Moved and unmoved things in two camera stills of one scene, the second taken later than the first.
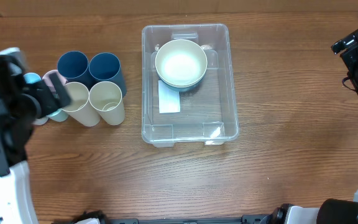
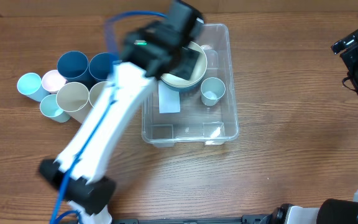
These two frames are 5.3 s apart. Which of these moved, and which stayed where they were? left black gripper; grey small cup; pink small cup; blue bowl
Moved: left black gripper; grey small cup
Stayed: pink small cup; blue bowl
